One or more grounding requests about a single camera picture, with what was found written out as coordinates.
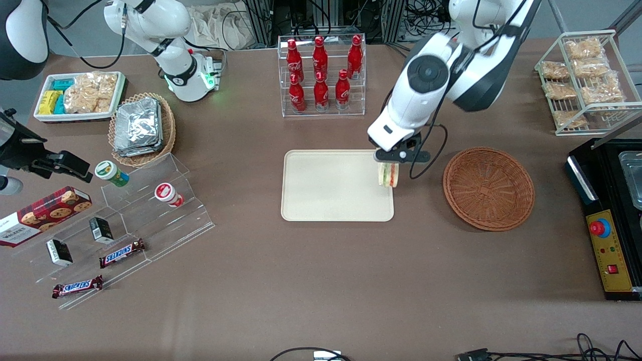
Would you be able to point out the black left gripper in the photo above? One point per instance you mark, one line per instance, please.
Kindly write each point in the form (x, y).
(412, 143)

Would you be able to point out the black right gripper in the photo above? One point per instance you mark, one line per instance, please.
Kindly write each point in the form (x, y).
(19, 152)

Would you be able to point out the triangle sandwich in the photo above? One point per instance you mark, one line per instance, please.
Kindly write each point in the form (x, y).
(388, 175)

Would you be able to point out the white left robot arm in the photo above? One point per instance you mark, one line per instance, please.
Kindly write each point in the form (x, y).
(426, 75)

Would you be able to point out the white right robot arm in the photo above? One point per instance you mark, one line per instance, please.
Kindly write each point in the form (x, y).
(175, 30)

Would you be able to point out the white rectangular snack tray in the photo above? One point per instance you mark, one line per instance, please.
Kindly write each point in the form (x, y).
(80, 117)

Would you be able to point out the beige plastic serving tray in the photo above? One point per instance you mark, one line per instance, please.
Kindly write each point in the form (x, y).
(331, 185)

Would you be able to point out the round brown wicker basket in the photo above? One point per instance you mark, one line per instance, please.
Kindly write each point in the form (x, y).
(489, 190)

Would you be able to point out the oval light wicker basket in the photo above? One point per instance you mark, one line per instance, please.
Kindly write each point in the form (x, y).
(168, 130)

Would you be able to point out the red tartan cookie box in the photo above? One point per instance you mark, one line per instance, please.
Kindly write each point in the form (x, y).
(45, 213)

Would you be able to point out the green lidded snack can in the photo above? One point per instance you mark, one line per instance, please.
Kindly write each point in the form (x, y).
(111, 173)

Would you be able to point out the white round wrist cylinder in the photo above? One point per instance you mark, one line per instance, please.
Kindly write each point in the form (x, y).
(9, 186)

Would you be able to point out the teal snack packet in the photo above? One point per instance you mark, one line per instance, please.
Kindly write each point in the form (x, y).
(63, 84)
(59, 105)

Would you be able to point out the yellow snack packet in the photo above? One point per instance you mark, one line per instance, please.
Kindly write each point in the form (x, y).
(49, 102)

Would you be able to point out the small black box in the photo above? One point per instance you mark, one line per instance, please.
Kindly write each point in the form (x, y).
(59, 252)
(102, 230)

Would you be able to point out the clear acrylic bottle rack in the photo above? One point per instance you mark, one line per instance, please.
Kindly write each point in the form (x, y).
(331, 113)

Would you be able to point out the clear bag of crackers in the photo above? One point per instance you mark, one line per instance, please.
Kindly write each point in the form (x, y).
(90, 93)

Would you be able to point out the stack of foil packets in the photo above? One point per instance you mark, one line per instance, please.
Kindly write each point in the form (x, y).
(138, 128)

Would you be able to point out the red cola bottle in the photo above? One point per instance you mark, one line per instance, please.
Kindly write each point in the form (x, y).
(320, 59)
(321, 93)
(342, 90)
(293, 60)
(355, 57)
(297, 95)

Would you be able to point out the brown Snickers bar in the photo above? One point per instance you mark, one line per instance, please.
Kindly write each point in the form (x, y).
(122, 253)
(77, 287)

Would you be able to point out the red lidded snack can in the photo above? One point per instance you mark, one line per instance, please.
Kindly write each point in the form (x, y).
(168, 194)

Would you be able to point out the clear acrylic step display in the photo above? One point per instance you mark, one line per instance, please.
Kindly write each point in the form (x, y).
(165, 230)

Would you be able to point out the clear snack bag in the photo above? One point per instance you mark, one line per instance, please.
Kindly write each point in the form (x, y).
(569, 119)
(559, 91)
(602, 93)
(583, 48)
(591, 67)
(554, 70)

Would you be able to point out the small white device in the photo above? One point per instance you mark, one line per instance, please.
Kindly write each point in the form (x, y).
(327, 356)

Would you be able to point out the black machine with yellow panel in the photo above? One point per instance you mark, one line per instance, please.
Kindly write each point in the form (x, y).
(602, 165)

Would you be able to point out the red emergency stop button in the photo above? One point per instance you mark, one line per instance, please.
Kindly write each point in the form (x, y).
(599, 228)

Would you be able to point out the steel pan insert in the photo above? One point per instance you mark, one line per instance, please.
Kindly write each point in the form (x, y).
(633, 175)

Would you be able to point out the aluminium frame post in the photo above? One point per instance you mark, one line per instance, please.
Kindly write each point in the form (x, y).
(392, 20)
(261, 22)

